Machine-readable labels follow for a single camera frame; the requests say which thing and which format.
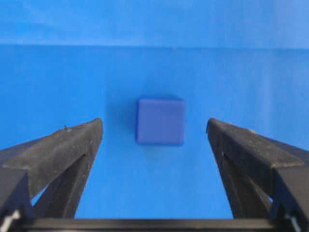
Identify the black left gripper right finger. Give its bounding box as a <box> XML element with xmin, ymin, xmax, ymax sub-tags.
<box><xmin>207</xmin><ymin>118</ymin><xmax>309</xmax><ymax>222</ymax></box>

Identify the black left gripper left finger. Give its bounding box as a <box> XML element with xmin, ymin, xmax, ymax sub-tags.
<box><xmin>0</xmin><ymin>118</ymin><xmax>103</xmax><ymax>218</ymax></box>

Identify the blue block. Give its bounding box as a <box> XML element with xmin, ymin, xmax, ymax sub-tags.
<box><xmin>135</xmin><ymin>98</ymin><xmax>187</xmax><ymax>146</ymax></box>

